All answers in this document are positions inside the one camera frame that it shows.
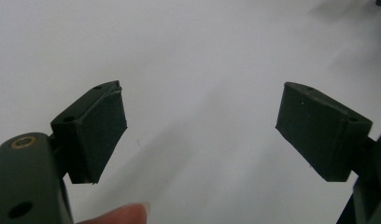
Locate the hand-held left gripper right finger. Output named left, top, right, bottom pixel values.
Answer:
left=275, top=81, right=374, bottom=183

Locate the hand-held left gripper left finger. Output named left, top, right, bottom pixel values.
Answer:
left=49, top=79, right=129, bottom=185

